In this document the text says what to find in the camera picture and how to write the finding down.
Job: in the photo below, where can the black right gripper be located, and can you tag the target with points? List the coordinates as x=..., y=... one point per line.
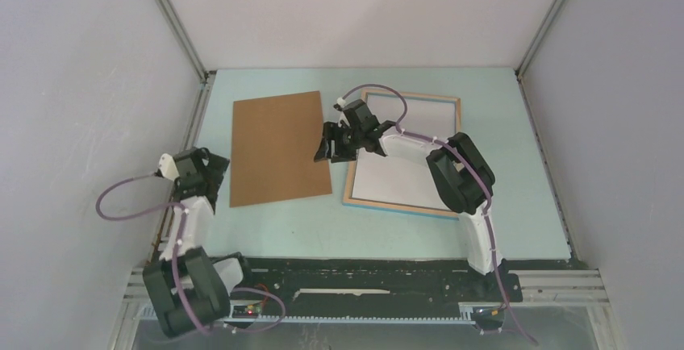
x=332, y=132

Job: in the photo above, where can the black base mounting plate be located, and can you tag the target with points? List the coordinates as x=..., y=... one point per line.
x=377, y=289

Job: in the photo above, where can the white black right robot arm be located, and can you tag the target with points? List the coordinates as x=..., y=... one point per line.
x=463, y=180

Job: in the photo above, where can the right aluminium corner post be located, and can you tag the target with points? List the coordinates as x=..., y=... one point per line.
x=547, y=22

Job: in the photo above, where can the aluminium corner post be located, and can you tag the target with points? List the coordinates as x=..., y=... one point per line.
x=547, y=22
x=181, y=35

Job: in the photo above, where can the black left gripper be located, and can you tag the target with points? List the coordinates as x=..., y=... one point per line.
x=216, y=167

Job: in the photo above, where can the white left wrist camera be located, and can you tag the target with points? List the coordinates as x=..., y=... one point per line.
x=166, y=168

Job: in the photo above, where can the brown cardboard backing board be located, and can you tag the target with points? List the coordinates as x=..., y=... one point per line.
x=273, y=144

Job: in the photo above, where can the wooden picture frame with glass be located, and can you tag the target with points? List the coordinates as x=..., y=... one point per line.
x=401, y=198

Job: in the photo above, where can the hot air balloon photo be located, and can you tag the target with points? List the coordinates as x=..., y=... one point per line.
x=401, y=166

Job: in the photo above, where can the left aluminium corner post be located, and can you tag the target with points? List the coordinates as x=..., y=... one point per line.
x=181, y=35

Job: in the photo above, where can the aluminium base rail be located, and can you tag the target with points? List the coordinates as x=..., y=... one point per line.
x=564, y=288

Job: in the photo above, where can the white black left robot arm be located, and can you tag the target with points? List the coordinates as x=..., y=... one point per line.
x=189, y=289

